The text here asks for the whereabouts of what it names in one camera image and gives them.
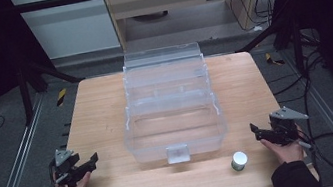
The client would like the white cabinet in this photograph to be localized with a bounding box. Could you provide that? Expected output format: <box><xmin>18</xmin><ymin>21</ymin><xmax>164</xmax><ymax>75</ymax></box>
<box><xmin>9</xmin><ymin>0</ymin><xmax>122</xmax><ymax>66</ymax></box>

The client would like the light wooden desk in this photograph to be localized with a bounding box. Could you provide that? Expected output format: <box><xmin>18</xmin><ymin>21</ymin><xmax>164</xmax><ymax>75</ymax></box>
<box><xmin>100</xmin><ymin>0</ymin><xmax>295</xmax><ymax>54</ymax></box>

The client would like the black metal stand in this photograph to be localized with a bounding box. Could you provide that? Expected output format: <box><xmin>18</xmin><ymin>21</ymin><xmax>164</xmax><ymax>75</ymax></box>
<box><xmin>13</xmin><ymin>50</ymin><xmax>91</xmax><ymax>128</ymax></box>
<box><xmin>232</xmin><ymin>15</ymin><xmax>309</xmax><ymax>87</ymax></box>

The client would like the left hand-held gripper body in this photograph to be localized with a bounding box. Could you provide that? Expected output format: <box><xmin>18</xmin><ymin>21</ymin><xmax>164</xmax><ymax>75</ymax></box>
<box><xmin>49</xmin><ymin>145</ymin><xmax>86</xmax><ymax>187</ymax></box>

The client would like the person's right hand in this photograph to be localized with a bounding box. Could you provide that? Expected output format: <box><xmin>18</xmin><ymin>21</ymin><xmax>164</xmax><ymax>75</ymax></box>
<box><xmin>260</xmin><ymin>132</ymin><xmax>307</xmax><ymax>169</ymax></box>

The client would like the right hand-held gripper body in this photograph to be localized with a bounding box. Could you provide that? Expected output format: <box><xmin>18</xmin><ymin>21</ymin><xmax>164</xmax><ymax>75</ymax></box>
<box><xmin>266</xmin><ymin>103</ymin><xmax>314</xmax><ymax>149</ymax></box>

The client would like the bundle of black desk cables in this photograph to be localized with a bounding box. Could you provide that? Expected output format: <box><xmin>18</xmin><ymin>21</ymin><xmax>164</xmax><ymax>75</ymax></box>
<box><xmin>228</xmin><ymin>0</ymin><xmax>282</xmax><ymax>34</ymax></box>

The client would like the clear plastic storage box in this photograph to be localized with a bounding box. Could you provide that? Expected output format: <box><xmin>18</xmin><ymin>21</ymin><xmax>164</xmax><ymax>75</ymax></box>
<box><xmin>109</xmin><ymin>38</ymin><xmax>233</xmax><ymax>172</ymax></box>

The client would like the yellow black floor tape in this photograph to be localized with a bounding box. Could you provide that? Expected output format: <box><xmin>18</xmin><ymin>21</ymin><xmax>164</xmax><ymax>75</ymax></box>
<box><xmin>263</xmin><ymin>50</ymin><xmax>286</xmax><ymax>69</ymax></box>
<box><xmin>54</xmin><ymin>87</ymin><xmax>70</xmax><ymax>108</ymax></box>

